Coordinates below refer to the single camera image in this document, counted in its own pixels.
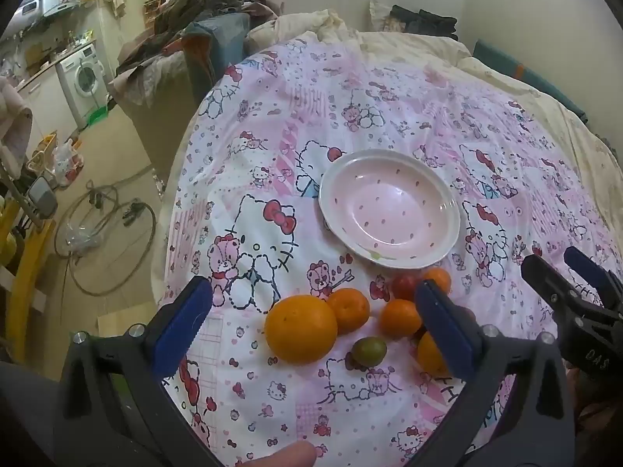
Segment white kitchen counter cabinet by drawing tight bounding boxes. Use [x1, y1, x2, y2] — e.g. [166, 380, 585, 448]
[14, 41, 98, 156]

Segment small green fruit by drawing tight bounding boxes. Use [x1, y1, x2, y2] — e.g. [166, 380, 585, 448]
[351, 337, 387, 367]

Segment floral pillow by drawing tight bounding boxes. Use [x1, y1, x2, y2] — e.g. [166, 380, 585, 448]
[370, 0, 405, 32]

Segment pink towel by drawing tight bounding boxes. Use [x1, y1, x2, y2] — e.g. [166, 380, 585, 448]
[0, 75, 34, 156]

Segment black folded clothes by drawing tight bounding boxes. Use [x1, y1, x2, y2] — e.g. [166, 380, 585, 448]
[392, 5, 459, 40]

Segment white washing machine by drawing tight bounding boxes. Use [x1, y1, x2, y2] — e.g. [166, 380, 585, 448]
[55, 45, 110, 130]

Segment floor hose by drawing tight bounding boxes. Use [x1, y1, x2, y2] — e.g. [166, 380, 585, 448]
[53, 180, 159, 297]

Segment white plastic bag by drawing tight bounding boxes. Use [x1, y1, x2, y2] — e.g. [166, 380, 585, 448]
[51, 139, 84, 188]

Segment large orange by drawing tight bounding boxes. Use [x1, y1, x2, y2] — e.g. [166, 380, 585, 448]
[265, 295, 338, 365]

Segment silver range hood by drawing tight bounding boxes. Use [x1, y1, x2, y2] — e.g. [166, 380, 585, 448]
[10, 0, 81, 23]

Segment red cherry tomato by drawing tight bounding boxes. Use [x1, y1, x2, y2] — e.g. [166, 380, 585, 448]
[391, 274, 423, 302]

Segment blue cushion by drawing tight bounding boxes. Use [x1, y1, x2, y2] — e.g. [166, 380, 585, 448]
[182, 12, 251, 103]

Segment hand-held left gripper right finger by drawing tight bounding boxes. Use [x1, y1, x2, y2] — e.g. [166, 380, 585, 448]
[404, 279, 577, 467]

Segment pink cartoon printed blanket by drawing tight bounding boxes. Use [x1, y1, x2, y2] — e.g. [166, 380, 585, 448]
[151, 34, 623, 467]

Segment person's left hand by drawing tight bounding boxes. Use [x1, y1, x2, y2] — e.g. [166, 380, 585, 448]
[250, 440, 318, 467]

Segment pile of dark clothes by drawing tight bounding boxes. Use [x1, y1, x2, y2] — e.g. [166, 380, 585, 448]
[114, 0, 285, 108]

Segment grey rounded mirror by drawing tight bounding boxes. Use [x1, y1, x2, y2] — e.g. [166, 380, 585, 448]
[26, 175, 58, 217]

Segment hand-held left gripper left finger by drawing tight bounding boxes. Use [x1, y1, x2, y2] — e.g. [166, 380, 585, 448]
[53, 275, 225, 467]

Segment brown sofa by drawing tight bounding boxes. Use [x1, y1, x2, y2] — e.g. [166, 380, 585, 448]
[109, 53, 205, 190]

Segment pink speckled plate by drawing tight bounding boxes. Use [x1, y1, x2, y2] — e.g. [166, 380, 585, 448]
[319, 150, 461, 270]

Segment small tangerine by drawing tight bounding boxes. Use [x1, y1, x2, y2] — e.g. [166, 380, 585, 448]
[417, 331, 451, 377]
[379, 298, 423, 339]
[326, 288, 371, 335]
[421, 267, 452, 297]

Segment teal mat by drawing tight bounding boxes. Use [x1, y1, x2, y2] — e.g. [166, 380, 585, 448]
[473, 39, 592, 125]

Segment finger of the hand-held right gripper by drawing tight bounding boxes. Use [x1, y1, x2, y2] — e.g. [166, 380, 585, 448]
[521, 253, 585, 324]
[563, 246, 623, 309]

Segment clear plastic bag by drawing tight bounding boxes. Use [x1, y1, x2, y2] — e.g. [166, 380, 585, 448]
[65, 224, 100, 254]

